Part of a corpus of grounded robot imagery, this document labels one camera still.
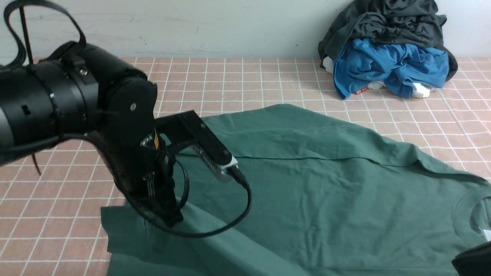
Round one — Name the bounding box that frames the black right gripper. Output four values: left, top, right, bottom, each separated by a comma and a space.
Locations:
452, 242, 491, 276

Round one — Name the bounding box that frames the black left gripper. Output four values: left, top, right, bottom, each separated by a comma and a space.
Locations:
115, 130, 183, 227

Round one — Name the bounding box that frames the green long sleeve shirt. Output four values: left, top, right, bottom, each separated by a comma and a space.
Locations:
101, 104, 490, 276

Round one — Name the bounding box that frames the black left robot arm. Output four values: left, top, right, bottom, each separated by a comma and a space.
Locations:
1, 42, 183, 227

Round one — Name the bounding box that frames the blue crumpled shirt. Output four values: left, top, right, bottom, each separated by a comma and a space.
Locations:
333, 38, 449, 99

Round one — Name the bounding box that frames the pink checkered table cloth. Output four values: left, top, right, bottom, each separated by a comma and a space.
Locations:
0, 57, 491, 276

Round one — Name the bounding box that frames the dark grey crumpled garment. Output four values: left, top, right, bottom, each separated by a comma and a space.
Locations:
318, 0, 459, 81

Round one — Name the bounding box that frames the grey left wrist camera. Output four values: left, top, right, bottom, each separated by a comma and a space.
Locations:
191, 144, 238, 183

